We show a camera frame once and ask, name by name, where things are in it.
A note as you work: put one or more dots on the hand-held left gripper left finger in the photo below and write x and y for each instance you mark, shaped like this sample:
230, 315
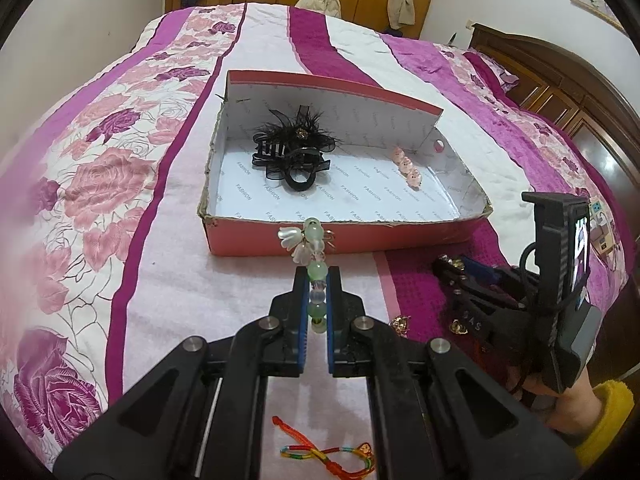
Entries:
300, 320

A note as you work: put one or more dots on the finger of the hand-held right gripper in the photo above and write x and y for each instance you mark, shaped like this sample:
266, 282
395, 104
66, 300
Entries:
482, 267
480, 292

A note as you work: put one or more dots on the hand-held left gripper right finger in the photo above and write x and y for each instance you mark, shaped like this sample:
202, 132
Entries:
333, 330

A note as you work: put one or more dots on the gold earring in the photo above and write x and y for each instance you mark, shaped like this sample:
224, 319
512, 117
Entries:
450, 263
400, 324
457, 326

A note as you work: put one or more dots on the red cardboard box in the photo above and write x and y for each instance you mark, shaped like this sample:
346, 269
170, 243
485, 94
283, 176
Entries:
350, 190

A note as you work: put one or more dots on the person's right forearm yellow sleeve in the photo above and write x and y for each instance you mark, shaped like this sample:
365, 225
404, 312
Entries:
607, 425

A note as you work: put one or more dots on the person's right hand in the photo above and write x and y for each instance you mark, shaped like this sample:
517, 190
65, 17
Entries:
570, 407

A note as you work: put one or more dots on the pink beaded hair clip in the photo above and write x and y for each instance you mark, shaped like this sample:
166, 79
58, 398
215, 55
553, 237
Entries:
406, 162

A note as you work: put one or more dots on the dark wooden headboard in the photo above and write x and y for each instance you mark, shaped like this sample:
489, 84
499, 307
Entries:
575, 100

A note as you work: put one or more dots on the black feather hair clip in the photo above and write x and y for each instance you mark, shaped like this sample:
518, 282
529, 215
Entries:
290, 140

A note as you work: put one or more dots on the magenta pillow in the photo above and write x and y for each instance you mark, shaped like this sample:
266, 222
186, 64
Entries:
492, 72

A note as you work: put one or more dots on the pink floral quilted blanket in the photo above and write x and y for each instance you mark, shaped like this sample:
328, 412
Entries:
100, 185

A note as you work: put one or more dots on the beige hanging cloth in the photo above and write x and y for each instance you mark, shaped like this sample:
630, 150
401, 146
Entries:
401, 5

